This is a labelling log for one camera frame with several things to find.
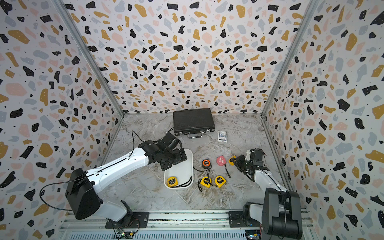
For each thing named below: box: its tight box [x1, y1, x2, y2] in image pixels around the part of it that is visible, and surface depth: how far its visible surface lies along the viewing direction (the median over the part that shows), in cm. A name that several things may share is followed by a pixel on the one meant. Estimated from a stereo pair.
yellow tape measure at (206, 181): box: [200, 176, 212, 189], surface depth 87 cm
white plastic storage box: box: [163, 148, 194, 189], surface depth 88 cm
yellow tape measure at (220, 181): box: [214, 175, 227, 188], surface depth 87 cm
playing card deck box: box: [217, 130, 228, 143], surface depth 108 cm
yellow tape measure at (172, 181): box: [167, 176, 178, 187], surface depth 86 cm
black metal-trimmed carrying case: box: [173, 108, 216, 139], surface depth 112 cm
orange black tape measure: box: [201, 159, 212, 169], surface depth 93 cm
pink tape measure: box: [216, 155, 227, 166], surface depth 96 cm
